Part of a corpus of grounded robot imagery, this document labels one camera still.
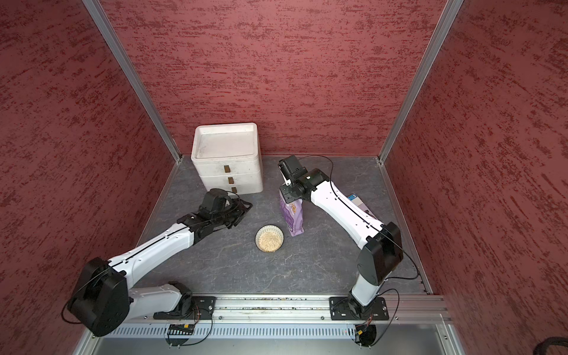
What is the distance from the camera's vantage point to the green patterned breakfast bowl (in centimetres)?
85

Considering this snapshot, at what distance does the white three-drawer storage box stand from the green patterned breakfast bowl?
232 mm

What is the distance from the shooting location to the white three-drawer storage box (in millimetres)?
892
